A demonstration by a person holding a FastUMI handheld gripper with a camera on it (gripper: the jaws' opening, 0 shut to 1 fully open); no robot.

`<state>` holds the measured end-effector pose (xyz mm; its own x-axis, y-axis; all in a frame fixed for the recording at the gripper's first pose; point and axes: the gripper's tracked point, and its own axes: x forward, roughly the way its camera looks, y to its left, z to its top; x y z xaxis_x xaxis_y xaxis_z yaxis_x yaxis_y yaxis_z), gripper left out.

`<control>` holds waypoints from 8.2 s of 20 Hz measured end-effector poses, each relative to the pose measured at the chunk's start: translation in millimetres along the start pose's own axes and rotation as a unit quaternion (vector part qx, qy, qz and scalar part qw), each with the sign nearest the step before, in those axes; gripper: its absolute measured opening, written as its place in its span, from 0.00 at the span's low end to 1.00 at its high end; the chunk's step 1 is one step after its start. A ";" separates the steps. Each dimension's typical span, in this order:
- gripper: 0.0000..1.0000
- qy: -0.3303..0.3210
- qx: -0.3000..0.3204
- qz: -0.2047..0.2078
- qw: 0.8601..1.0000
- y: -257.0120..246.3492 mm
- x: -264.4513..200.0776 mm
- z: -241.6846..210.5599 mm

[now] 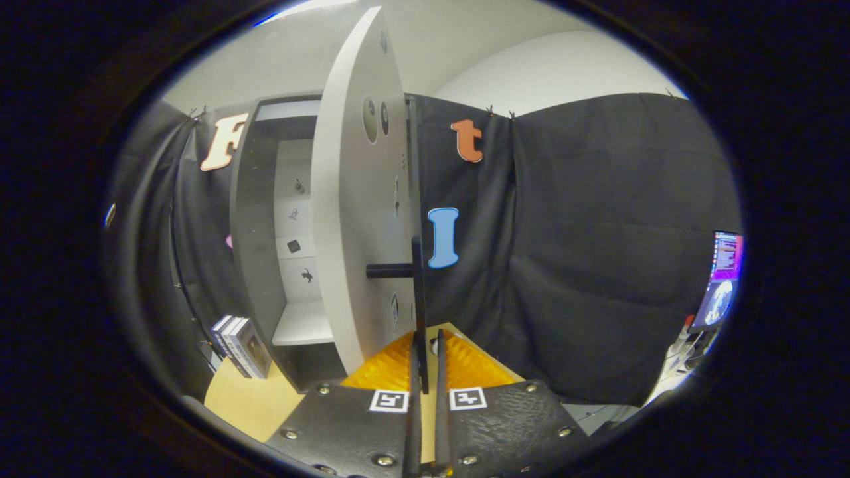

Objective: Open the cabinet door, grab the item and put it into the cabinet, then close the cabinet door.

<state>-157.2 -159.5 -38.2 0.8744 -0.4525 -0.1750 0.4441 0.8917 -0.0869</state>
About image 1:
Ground white cabinet door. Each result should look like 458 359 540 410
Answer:
311 7 409 376

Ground black backdrop cloth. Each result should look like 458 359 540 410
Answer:
106 93 741 406

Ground white side desk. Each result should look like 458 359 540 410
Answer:
637 319 718 406

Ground dark grey book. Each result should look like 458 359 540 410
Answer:
221 316 244 372
211 315 233 362
231 319 272 379

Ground dark grey cabinet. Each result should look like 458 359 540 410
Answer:
230 93 426 392

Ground black door handle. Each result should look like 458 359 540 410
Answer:
366 236 429 394

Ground computer monitor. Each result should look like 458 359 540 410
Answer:
687 230 744 333

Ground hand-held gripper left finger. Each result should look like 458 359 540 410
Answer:
266 330 426 478

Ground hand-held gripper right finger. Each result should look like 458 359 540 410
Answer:
435 329 588 478

